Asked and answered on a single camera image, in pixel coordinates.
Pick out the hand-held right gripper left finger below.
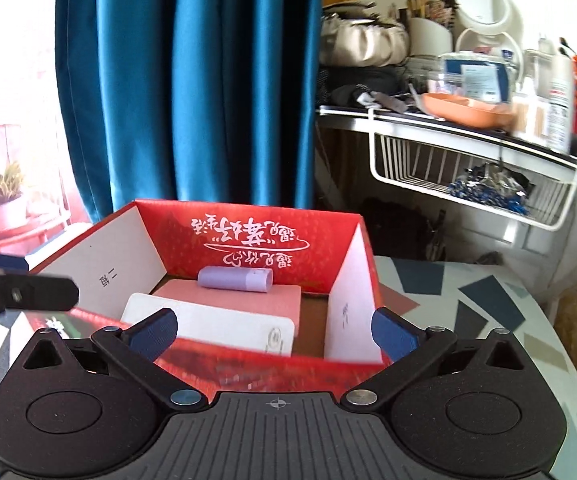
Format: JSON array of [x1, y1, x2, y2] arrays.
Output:
[[13, 307, 210, 412]]

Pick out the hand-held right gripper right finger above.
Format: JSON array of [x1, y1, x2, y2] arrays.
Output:
[[341, 305, 533, 409]]

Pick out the white case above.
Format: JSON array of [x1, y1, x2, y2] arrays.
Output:
[[120, 291, 296, 358]]

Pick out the lavender cylindrical tube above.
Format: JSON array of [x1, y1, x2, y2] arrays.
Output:
[[197, 266, 274, 293]]

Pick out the pink plastic case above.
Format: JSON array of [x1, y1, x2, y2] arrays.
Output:
[[152, 279, 303, 328]]

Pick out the red strawberry print cardboard box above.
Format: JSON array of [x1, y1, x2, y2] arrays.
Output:
[[24, 199, 387, 398]]

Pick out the geometric patterned tablecloth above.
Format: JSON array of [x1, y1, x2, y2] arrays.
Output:
[[0, 254, 577, 480]]

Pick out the blue foil packets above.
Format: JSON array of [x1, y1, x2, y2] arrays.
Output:
[[447, 166, 535, 214]]

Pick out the white shelf desk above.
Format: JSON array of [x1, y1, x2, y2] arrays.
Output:
[[315, 104, 577, 262]]

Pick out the orange tray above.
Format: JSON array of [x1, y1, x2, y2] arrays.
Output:
[[420, 91, 518, 129]]

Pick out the black cloth pile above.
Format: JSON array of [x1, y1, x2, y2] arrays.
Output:
[[317, 66, 405, 108]]

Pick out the blue curtain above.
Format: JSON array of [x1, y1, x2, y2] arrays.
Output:
[[55, 0, 328, 224]]

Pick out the clear cotton swab box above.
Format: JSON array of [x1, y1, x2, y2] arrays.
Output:
[[510, 94, 550, 142]]

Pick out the clear box with blue label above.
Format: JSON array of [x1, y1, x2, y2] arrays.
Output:
[[440, 51, 518, 104]]

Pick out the white labelled bottle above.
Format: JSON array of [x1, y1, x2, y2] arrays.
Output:
[[545, 51, 577, 152]]

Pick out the beige fabric bag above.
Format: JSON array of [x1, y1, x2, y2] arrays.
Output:
[[320, 16, 413, 67]]

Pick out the white brush holder cup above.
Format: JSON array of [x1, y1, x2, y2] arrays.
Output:
[[407, 16, 455, 57]]

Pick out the makeup brushes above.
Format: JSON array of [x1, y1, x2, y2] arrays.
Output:
[[405, 0, 458, 24]]

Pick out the white round mirror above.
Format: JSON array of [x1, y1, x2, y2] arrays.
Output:
[[453, 0, 524, 57]]

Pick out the printed wall tapestry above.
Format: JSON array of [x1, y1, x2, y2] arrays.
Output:
[[0, 0, 100, 262]]

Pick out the white wire basket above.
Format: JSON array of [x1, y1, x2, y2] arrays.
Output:
[[367, 131, 577, 232]]

